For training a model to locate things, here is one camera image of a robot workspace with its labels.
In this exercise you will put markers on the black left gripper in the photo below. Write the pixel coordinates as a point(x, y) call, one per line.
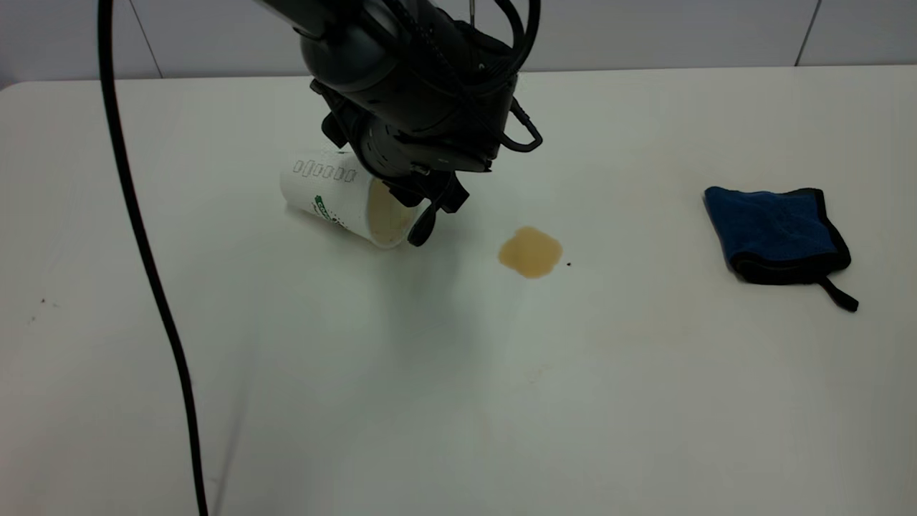
point(401, 150)

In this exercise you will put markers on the white paper coffee cup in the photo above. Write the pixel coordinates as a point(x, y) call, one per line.
point(326, 190)

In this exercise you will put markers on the blue cloth with black trim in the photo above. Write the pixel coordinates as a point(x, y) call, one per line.
point(777, 229)

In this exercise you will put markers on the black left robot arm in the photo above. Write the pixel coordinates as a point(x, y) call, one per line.
point(358, 50)

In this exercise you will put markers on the brown coffee spill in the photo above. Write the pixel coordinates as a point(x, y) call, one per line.
point(531, 252)

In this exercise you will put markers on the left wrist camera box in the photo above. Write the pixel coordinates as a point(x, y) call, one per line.
point(494, 93)

